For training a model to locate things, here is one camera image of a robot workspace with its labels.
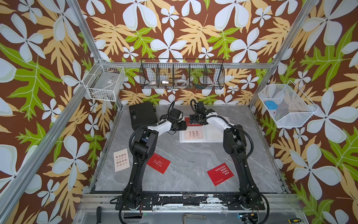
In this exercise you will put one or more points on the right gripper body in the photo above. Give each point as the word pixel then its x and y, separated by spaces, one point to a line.
pixel 196 119

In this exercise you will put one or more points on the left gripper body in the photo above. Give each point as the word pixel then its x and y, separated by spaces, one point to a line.
pixel 180 126

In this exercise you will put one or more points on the pink card red text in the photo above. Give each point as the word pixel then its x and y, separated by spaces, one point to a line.
pixel 194 133

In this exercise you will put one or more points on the white photo album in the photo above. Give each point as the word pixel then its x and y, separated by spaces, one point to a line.
pixel 213 132

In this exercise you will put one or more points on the red card cursive script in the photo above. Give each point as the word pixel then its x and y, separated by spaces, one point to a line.
pixel 158 163

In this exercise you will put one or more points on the red card small text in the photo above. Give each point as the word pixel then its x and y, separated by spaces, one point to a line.
pixel 220 174

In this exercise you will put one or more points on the red card white characters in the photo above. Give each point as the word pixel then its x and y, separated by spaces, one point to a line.
pixel 189 124

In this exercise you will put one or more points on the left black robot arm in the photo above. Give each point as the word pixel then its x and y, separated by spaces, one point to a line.
pixel 142 145

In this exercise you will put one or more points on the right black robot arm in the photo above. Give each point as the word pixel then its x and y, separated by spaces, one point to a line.
pixel 238 144

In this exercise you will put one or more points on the black plastic case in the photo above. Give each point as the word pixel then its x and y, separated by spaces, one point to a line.
pixel 142 114

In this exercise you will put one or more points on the blue object in basket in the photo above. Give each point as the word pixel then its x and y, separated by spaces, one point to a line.
pixel 271 105

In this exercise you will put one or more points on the black wire basket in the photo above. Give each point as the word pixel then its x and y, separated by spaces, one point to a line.
pixel 172 73

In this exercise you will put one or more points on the white wire basket left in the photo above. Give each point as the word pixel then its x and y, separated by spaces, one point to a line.
pixel 103 81

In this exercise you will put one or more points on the white wire basket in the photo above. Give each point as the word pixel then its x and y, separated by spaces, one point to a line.
pixel 103 81
pixel 295 108

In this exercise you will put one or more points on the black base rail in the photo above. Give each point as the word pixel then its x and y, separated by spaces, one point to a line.
pixel 233 201

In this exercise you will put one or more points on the white wire basket right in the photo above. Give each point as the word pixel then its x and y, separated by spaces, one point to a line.
pixel 295 108

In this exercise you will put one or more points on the yellow handled screwdriver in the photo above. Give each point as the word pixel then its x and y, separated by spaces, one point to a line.
pixel 294 220

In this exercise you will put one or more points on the aluminium frame post right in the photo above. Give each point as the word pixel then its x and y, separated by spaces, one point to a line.
pixel 297 24

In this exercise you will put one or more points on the aluminium frame post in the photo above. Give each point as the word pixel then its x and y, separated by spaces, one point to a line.
pixel 48 156
pixel 297 24

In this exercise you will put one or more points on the aluminium frame post left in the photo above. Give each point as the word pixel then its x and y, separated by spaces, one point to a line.
pixel 48 156

